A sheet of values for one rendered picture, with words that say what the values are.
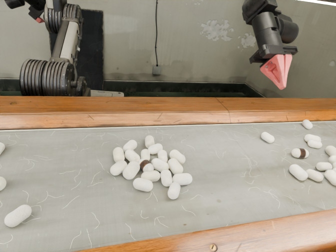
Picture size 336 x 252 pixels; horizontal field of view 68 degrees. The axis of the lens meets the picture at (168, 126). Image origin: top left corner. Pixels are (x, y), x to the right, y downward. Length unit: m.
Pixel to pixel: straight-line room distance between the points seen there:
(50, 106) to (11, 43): 1.95
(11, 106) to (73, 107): 0.12
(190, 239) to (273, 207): 0.18
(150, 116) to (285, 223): 0.35
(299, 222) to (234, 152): 0.20
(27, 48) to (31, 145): 2.03
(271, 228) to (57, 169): 0.34
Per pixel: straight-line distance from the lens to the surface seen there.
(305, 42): 2.52
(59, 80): 0.76
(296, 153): 0.60
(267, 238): 0.38
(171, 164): 0.45
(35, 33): 2.48
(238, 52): 2.93
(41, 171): 0.47
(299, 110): 0.82
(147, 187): 0.40
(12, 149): 0.53
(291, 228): 0.41
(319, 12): 2.49
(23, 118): 0.59
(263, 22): 0.72
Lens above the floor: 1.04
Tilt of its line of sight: 30 degrees down
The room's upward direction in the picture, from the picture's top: 8 degrees clockwise
